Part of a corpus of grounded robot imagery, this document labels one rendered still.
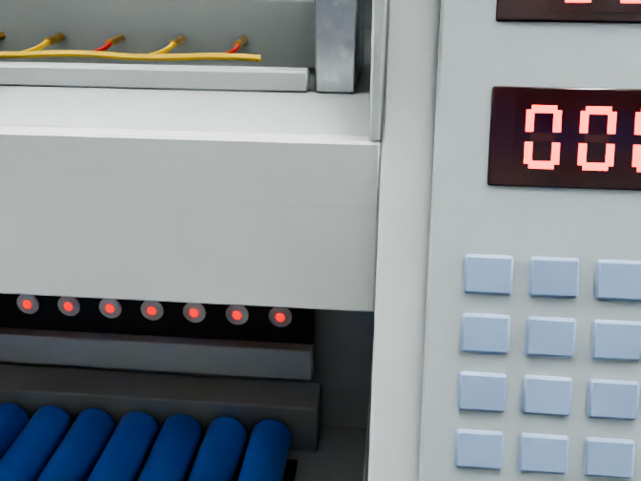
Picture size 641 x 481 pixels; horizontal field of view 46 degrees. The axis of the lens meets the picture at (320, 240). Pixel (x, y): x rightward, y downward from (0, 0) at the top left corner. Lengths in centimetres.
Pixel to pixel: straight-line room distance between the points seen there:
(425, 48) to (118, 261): 9
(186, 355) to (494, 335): 22
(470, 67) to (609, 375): 8
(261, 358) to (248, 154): 19
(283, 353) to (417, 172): 20
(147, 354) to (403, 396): 21
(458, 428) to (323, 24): 12
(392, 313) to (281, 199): 4
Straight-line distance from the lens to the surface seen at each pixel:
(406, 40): 18
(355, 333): 38
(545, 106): 17
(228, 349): 36
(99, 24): 27
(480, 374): 18
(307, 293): 19
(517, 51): 18
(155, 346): 37
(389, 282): 18
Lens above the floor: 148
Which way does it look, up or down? 5 degrees down
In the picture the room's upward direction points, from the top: 2 degrees clockwise
